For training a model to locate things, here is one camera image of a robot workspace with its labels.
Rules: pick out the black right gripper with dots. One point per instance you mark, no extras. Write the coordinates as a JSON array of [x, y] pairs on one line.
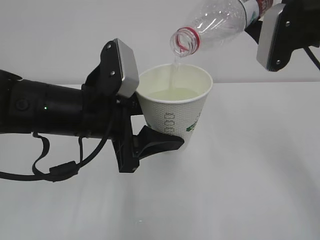
[[304, 18]]

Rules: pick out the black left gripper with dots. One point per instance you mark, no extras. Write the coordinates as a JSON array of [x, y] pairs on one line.
[[129, 148]]

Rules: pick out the Nongfu Spring water bottle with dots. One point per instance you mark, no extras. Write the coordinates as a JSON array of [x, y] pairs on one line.
[[216, 22]]

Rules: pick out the white paper cup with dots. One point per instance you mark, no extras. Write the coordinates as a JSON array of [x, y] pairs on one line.
[[172, 97]]

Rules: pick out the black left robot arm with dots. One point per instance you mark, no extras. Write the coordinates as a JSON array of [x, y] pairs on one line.
[[30, 107]]

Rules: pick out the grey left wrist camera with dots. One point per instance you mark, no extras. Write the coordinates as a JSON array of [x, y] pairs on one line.
[[118, 72]]

